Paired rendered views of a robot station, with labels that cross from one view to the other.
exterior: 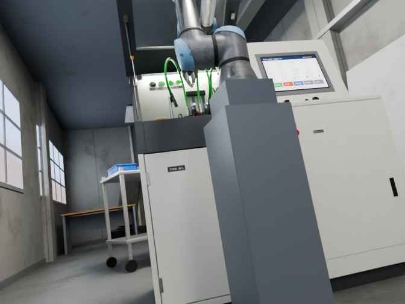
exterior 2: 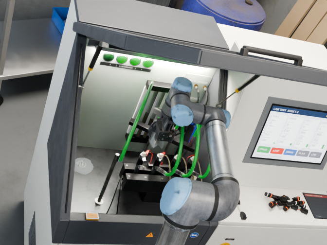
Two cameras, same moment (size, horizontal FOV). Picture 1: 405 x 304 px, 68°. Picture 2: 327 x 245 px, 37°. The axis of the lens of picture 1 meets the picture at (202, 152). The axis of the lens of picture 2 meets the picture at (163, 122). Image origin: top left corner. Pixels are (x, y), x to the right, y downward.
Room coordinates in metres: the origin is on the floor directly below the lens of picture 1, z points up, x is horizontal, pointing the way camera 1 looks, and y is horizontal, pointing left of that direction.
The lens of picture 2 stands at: (0.14, 0.43, 2.53)
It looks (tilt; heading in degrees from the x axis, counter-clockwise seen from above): 37 degrees down; 344
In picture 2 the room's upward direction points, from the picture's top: 24 degrees clockwise
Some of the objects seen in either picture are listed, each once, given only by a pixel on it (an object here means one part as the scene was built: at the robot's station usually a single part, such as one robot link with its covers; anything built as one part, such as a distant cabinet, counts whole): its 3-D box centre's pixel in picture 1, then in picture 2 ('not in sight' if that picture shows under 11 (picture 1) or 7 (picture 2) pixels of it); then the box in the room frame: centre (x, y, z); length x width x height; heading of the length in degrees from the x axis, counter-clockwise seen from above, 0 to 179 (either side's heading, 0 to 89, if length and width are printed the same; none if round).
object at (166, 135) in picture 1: (207, 131); (137, 230); (1.46, -0.04, 0.87); 0.62 x 0.04 x 0.16; 102
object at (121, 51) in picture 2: (180, 73); (156, 56); (1.96, 0.07, 1.43); 0.54 x 0.03 x 0.02; 102
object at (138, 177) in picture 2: not in sight; (155, 183); (1.72, -0.11, 0.91); 0.34 x 0.10 x 0.15; 102
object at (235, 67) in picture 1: (236, 76); not in sight; (1.04, -0.17, 0.95); 0.15 x 0.15 x 0.10
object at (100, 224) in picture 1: (102, 228); not in sight; (6.57, 2.40, 0.39); 1.46 x 0.76 x 0.78; 108
